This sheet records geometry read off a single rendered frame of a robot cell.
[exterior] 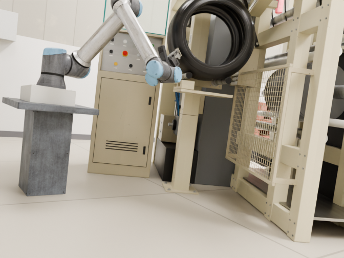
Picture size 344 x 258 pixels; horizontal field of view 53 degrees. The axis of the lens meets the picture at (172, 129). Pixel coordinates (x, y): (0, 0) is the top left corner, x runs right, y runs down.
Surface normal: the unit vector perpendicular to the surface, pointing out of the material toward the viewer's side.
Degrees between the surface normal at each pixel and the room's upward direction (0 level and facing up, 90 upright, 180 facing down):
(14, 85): 90
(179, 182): 90
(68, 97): 90
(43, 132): 90
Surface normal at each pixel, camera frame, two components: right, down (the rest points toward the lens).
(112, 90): 0.15, 0.10
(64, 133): 0.58, 0.14
